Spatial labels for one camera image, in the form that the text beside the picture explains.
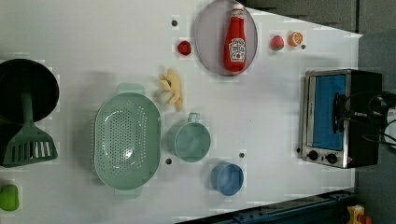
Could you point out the blue cup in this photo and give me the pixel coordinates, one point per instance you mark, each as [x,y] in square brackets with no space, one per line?
[227,178]

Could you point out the green slotted spatula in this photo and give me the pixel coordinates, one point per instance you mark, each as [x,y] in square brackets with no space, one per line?
[30,144]

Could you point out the red ketchup bottle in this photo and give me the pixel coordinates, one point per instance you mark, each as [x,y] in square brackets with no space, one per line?
[235,47]

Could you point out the green toy pepper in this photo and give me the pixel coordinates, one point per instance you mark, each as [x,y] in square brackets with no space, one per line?
[9,198]

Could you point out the orange slice toy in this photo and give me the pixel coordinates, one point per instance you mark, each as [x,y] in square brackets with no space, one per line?
[295,39]

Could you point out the red toy strawberry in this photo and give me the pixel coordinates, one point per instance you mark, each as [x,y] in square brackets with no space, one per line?
[184,48]

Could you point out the green colander basket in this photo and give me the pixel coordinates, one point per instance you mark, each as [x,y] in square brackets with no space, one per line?
[127,141]

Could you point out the yellow toy banana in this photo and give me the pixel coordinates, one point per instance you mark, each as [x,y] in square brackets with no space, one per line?
[171,93]

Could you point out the pink toy strawberry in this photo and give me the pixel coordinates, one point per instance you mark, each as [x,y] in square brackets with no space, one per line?
[277,43]

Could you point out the grey round plate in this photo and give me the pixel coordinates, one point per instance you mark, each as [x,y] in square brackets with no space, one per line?
[210,35]

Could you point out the green mug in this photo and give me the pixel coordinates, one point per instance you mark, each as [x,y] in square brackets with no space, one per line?
[189,139]

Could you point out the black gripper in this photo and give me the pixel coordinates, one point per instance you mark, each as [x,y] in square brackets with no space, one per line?
[381,103]

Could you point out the silver black toaster oven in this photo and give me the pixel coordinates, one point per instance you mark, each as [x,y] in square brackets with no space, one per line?
[338,118]

